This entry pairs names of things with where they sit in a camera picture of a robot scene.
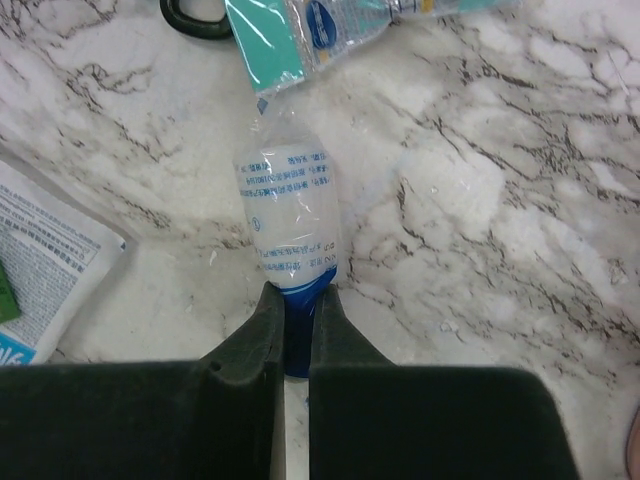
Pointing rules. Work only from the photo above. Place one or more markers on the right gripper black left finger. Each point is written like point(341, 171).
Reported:
point(218, 417)

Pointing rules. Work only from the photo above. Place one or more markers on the white blue tube bottle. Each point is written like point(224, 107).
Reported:
point(287, 185)

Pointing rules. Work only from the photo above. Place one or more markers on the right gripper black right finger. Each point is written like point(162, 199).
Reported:
point(372, 419)

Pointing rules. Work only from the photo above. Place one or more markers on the clear teal plastic packet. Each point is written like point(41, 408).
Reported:
point(286, 42)

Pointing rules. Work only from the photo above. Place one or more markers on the white blue gauze packet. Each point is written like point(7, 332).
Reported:
point(54, 254)

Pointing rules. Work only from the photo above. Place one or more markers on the black handled scissors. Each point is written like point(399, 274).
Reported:
point(196, 28)

